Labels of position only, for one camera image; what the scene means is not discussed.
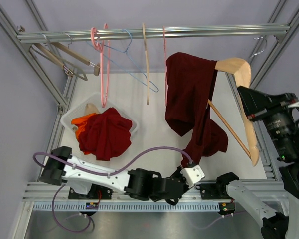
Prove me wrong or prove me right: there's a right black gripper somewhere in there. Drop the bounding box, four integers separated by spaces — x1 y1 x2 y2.
240 86 299 161

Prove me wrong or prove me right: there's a wooden hanger with metal hook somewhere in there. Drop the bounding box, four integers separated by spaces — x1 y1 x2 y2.
207 35 269 167

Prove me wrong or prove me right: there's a dark maroon t shirt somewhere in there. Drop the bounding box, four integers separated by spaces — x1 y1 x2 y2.
165 52 228 164

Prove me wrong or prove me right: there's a red t shirt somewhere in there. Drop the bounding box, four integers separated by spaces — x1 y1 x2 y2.
85 108 132 161

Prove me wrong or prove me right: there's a beige round hook hanger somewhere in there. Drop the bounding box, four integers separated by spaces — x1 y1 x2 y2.
142 22 150 105

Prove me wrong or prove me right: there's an orange t shirt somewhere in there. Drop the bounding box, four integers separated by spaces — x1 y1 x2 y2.
71 113 97 155

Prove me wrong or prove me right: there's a beige t shirt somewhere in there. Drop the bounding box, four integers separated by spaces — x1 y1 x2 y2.
71 103 100 133

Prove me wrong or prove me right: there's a thin pink wire hanger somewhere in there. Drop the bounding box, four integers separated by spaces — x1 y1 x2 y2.
162 26 168 106

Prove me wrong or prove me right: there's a pink plastic hanger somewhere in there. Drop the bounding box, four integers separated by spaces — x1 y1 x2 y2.
90 27 111 108

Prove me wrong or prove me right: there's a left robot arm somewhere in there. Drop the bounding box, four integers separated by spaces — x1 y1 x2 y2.
39 146 205 205

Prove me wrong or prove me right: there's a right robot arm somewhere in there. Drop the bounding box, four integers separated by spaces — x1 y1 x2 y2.
215 86 299 239

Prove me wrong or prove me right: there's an empty wooden hanger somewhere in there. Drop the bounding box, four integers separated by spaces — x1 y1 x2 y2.
52 42 101 76
33 43 88 81

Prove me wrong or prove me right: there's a white plastic basket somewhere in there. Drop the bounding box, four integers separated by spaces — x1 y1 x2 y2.
60 92 139 137

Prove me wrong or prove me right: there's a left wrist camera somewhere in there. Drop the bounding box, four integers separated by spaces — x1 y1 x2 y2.
180 164 205 188

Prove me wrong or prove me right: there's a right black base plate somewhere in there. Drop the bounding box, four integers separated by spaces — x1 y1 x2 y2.
195 183 232 200

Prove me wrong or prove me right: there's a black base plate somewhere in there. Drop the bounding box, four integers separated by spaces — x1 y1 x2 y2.
195 183 232 200
68 184 113 200

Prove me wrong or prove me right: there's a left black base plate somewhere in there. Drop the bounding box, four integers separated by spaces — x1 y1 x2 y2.
68 184 113 200

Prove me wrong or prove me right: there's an aluminium hanging rail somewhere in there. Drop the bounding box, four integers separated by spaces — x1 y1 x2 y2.
17 23 290 44

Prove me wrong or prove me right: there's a white slotted cable duct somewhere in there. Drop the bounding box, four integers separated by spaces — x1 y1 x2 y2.
33 202 220 212

